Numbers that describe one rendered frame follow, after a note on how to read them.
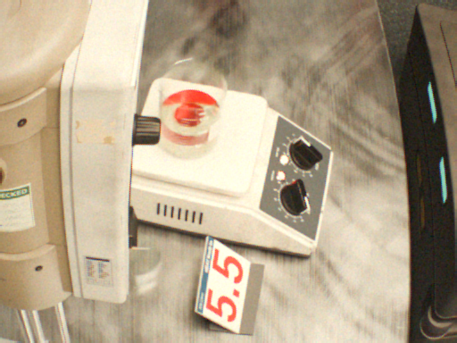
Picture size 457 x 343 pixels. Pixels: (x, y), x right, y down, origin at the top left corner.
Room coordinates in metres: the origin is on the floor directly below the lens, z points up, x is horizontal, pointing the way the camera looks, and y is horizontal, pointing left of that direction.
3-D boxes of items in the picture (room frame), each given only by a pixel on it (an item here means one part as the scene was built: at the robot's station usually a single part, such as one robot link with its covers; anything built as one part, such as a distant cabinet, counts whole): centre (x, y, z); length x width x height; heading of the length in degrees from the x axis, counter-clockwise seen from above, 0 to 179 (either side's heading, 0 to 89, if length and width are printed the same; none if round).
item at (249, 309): (0.54, -0.02, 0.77); 0.09 x 0.06 x 0.04; 0
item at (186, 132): (0.66, 0.05, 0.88); 0.07 x 0.06 x 0.08; 102
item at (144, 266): (0.56, 0.08, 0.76); 0.06 x 0.06 x 0.02
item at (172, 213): (0.67, 0.01, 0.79); 0.22 x 0.13 x 0.08; 87
